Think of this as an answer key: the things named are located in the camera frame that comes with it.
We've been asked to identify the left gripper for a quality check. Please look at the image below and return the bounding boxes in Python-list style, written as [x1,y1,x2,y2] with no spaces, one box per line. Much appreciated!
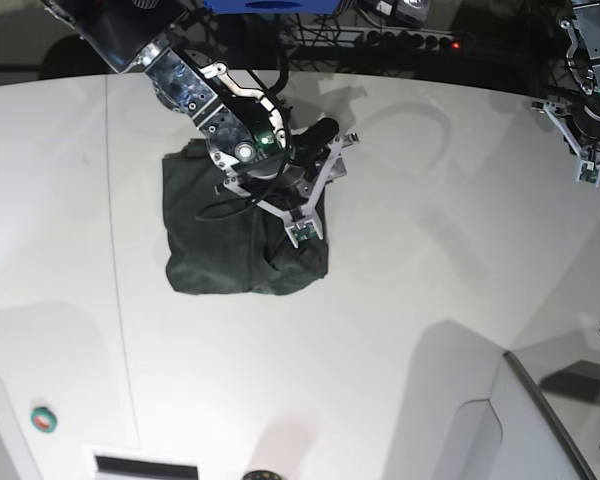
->
[531,88,600,187]

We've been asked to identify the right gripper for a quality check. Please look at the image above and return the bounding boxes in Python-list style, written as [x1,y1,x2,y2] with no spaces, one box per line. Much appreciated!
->
[222,117,360,249]

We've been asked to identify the dark green t-shirt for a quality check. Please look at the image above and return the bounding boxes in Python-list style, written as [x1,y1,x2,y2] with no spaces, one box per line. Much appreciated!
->
[162,140,329,296]

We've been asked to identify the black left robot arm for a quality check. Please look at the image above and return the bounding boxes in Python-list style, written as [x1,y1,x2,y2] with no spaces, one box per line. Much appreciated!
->
[531,1,600,186]

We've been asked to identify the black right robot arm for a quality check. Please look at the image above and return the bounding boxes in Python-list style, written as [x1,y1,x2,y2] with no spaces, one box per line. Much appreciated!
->
[44,1,359,246]

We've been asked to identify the white power strip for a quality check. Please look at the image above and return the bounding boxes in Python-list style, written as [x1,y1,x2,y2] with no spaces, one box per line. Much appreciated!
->
[280,25,463,52]

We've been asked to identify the black round knob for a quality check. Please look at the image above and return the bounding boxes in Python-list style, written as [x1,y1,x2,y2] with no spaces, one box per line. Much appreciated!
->
[242,470,283,480]

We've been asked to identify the green red emergency button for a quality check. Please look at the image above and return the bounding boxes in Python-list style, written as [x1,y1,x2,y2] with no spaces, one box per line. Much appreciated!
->
[30,406,58,434]

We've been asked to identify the grey monitor frame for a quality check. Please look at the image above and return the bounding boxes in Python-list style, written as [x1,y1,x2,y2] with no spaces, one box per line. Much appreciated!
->
[504,352,596,480]

